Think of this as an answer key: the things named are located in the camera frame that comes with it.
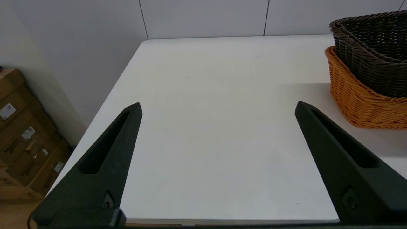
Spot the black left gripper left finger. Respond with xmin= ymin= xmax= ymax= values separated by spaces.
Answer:
xmin=28 ymin=102 xmax=143 ymax=227

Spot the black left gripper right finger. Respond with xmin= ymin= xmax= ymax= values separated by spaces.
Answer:
xmin=294 ymin=101 xmax=407 ymax=224

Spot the orange wicker basket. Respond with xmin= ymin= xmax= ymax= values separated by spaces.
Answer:
xmin=324 ymin=46 xmax=407 ymax=130

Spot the dark brown wicker basket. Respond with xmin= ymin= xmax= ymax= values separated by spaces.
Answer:
xmin=329 ymin=10 xmax=407 ymax=98

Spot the cardboard box with white label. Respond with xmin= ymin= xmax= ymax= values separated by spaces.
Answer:
xmin=0 ymin=108 xmax=59 ymax=166
xmin=6 ymin=137 xmax=73 ymax=195
xmin=0 ymin=84 xmax=44 ymax=130

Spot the plain cardboard box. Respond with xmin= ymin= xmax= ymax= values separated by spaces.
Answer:
xmin=0 ymin=68 xmax=26 ymax=100
xmin=0 ymin=159 xmax=44 ymax=201

